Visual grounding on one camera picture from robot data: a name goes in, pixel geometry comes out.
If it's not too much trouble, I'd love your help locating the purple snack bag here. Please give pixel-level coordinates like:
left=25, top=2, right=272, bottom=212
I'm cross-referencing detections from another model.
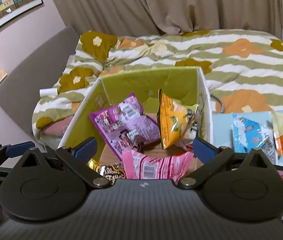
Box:
left=89, top=93, right=160, bottom=160

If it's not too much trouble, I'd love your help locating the light blue white snack bag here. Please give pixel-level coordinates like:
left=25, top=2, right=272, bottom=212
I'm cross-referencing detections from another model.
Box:
left=231, top=113, right=278, bottom=165

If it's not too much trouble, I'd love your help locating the light blue floral cloth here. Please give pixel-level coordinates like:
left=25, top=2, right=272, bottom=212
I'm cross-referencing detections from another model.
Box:
left=211, top=108, right=283, bottom=233

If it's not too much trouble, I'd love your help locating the white tube on bed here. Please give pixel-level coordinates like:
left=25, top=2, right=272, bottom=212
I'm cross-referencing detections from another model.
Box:
left=39, top=88, right=58, bottom=98

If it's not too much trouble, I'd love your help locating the green cardboard box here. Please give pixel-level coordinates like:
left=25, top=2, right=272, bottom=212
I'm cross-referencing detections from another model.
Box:
left=58, top=66, right=214, bottom=158

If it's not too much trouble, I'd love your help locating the pink pillow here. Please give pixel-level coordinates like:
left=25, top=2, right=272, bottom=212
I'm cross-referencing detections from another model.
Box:
left=42, top=115, right=74, bottom=137

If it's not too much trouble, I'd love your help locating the brown gold pillows snack bag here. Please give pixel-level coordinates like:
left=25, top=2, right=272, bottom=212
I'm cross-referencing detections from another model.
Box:
left=86, top=158, right=126, bottom=184

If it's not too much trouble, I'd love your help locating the grey bed headboard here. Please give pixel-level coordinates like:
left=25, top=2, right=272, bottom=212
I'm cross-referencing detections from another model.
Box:
left=0, top=25, right=79, bottom=136

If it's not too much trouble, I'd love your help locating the yellow chips bag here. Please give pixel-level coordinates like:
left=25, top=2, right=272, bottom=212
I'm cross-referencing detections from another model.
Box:
left=157, top=90, right=201, bottom=151

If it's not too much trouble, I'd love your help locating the pink striped snack bag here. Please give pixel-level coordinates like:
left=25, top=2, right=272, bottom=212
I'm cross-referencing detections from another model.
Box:
left=122, top=150, right=193, bottom=184

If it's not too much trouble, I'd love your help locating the beige curtain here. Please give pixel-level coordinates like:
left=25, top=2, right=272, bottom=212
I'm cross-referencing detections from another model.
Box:
left=53, top=0, right=282, bottom=37

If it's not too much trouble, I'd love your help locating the floral striped quilt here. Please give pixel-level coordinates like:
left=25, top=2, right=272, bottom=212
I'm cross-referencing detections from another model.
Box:
left=32, top=29, right=283, bottom=147

